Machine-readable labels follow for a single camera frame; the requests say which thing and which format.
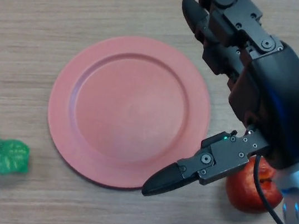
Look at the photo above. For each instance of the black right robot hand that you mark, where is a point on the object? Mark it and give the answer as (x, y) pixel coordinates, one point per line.
(276, 88)

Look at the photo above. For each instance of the pink round plate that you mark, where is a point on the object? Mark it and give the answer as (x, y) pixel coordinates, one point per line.
(129, 112)

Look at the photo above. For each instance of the red apple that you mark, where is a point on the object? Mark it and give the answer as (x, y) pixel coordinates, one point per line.
(244, 193)

